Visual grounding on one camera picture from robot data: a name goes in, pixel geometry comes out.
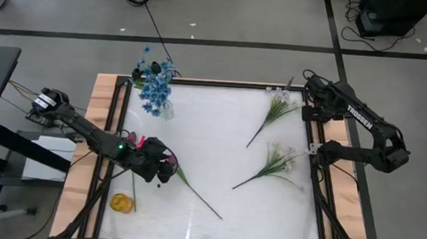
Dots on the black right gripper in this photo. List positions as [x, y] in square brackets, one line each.
[320, 95]

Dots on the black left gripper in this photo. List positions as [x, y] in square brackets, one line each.
[147, 156]

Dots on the red artificial tulip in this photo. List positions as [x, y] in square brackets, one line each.
[132, 137]
[182, 174]

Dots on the white flower bunch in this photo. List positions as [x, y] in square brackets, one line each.
[276, 109]
[274, 163]

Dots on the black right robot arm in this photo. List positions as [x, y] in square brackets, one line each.
[360, 118]

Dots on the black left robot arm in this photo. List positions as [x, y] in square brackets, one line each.
[84, 129]

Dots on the clear glass vase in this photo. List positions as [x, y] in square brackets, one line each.
[167, 112]

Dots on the white box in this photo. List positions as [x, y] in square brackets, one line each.
[45, 160]

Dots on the black equipment case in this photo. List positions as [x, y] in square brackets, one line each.
[398, 15]

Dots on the black power adapter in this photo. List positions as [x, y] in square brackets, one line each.
[34, 119]

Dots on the silver metal bracket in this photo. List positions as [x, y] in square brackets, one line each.
[312, 149]

